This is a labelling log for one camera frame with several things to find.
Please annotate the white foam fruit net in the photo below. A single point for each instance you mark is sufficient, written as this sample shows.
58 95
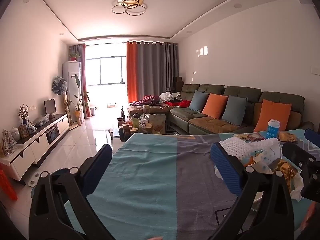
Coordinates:
237 145

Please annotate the red and grey curtain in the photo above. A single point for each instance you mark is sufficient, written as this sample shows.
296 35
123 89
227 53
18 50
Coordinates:
83 80

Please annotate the brown jar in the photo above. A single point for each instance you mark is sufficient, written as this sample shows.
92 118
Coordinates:
125 130

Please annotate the white standing air conditioner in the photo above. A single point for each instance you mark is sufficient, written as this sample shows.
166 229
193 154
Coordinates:
71 85

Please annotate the red cloth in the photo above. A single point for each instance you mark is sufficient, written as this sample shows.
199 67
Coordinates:
183 103

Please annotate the small orange cushion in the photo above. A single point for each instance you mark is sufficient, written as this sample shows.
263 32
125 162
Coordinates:
214 106

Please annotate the green canister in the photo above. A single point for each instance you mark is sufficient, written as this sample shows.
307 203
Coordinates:
135 123

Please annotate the red plastic object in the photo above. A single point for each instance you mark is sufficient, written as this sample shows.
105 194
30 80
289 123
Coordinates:
6 185

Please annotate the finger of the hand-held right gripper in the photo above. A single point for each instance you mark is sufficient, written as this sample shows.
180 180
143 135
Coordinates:
312 136
297 155

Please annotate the covered standing fan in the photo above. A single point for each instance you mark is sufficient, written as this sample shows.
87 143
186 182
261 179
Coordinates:
59 85

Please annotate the plant in blue vase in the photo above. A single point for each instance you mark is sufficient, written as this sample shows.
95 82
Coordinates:
23 115

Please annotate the picture frame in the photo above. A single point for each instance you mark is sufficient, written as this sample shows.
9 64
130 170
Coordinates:
23 131

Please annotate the large blue cushion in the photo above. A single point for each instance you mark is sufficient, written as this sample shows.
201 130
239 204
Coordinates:
233 111

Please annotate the small metal bin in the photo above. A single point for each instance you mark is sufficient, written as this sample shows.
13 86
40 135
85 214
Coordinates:
92 111

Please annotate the blue and white jar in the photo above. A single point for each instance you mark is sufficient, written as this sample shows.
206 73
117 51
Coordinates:
31 129

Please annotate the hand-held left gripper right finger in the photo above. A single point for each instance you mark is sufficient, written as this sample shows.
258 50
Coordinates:
223 167

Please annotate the tall leafy potted plant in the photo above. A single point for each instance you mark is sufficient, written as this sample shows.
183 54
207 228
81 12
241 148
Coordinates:
78 113

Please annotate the black monitor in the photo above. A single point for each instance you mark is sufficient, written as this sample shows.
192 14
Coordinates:
50 107

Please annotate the snack packets near sofa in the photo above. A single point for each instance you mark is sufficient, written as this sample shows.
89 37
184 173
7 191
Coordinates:
256 137

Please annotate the large orange cushion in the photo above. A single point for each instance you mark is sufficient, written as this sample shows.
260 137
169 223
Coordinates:
270 110

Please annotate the white tv cabinet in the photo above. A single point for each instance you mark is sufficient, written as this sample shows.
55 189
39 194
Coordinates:
37 145

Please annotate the small brown wrapper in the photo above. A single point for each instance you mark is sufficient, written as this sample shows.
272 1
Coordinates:
287 137

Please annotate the orange and grey curtain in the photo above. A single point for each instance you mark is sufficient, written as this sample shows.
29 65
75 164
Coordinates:
150 72

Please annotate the white wall switch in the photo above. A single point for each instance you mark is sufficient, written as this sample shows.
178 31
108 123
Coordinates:
315 70

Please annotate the plastic bag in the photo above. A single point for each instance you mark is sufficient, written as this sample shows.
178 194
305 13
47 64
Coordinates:
42 120

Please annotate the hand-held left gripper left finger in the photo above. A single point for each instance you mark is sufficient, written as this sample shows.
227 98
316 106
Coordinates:
98 172

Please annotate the blue cup with white lid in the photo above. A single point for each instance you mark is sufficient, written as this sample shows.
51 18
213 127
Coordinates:
273 129

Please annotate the white clothes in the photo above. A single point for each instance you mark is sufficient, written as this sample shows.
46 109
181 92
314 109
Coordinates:
167 96

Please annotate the small blue cushion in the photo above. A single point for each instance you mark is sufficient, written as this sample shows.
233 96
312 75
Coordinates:
198 101

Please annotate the dark coffee table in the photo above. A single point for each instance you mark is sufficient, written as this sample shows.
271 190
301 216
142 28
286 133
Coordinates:
115 133

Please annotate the white blue-dotted paper cup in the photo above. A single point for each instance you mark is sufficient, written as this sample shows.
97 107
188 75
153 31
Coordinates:
268 156

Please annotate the maroon clothes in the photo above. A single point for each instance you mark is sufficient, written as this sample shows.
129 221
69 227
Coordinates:
145 100

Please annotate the beige cracker bag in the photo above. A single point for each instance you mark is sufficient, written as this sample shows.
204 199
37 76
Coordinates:
156 125

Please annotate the gold foil wrapper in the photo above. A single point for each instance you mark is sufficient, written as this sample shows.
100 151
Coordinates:
285 173

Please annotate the white porcelain jar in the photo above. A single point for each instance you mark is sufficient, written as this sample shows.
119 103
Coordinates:
14 133

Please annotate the glass ship ornament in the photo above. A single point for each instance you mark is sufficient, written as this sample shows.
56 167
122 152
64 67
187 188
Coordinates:
8 142

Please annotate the brown cardboard boxes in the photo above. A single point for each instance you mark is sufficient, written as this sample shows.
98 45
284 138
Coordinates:
178 83

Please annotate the yellow-lidded jar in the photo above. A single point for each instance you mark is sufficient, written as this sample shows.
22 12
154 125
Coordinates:
133 131

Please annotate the small potted plant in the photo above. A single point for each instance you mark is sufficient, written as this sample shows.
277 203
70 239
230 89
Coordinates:
74 56

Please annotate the window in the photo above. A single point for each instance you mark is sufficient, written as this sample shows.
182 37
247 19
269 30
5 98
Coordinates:
110 71

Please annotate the green and brown sofa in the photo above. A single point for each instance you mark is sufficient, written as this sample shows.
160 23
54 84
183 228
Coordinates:
212 123

